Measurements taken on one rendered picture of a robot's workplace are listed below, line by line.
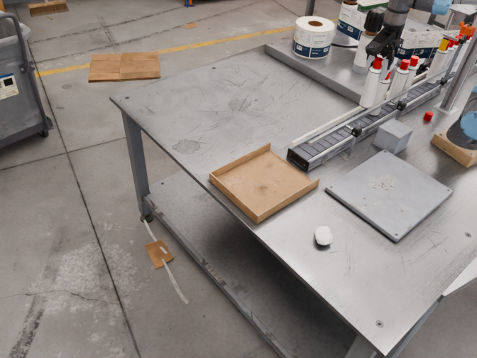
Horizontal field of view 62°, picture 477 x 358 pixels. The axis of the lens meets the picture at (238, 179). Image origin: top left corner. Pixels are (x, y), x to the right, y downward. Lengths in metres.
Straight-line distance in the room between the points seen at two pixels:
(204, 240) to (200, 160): 0.62
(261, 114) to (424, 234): 0.83
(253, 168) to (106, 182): 1.42
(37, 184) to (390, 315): 2.26
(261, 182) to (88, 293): 1.16
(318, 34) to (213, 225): 1.11
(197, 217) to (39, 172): 1.23
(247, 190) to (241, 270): 0.62
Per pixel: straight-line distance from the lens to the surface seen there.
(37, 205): 2.69
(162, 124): 1.71
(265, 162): 1.52
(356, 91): 1.96
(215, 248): 1.99
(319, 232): 1.28
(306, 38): 2.15
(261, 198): 1.38
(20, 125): 3.00
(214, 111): 1.78
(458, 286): 1.36
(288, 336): 1.79
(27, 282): 2.35
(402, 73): 1.85
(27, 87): 2.90
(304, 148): 1.54
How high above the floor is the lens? 1.82
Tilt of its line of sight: 43 degrees down
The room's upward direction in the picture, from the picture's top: 4 degrees clockwise
